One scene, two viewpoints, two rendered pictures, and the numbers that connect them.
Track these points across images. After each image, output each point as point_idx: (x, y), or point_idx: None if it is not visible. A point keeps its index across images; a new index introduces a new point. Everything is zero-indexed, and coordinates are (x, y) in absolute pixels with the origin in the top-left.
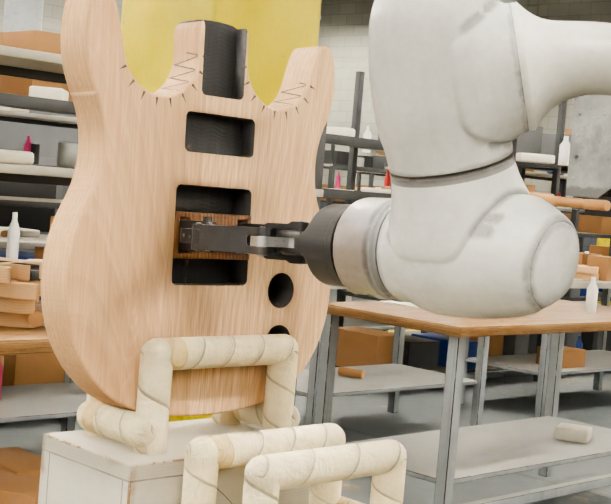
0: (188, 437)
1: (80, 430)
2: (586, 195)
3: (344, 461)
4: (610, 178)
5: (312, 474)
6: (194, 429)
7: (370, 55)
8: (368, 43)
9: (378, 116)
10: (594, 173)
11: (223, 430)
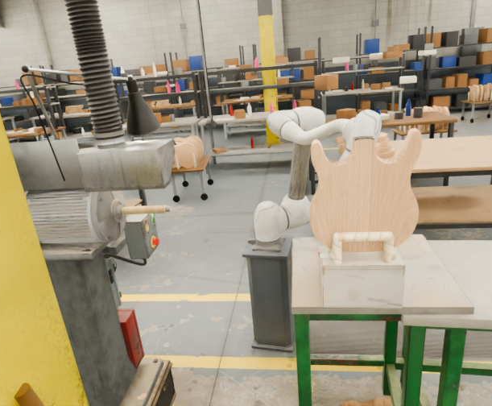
0: (361, 254)
1: (391, 264)
2: (167, 184)
3: None
4: (169, 175)
5: None
6: (353, 258)
7: (378, 132)
8: (378, 130)
9: (375, 143)
10: (167, 176)
11: (345, 256)
